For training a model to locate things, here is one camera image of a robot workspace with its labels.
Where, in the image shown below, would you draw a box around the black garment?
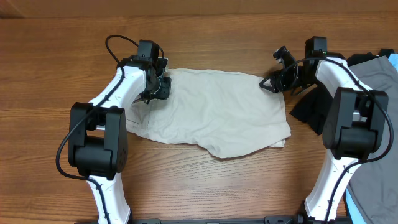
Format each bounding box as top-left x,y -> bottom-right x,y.
290,49 -> 397,135

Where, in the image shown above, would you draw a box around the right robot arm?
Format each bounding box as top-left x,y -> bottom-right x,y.
259,36 -> 394,223

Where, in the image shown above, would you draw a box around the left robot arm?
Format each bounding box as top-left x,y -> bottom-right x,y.
61,40 -> 171,223

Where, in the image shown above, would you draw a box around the beige shorts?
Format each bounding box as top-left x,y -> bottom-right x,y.
126,68 -> 291,159

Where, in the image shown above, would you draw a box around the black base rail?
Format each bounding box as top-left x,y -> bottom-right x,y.
127,214 -> 326,224

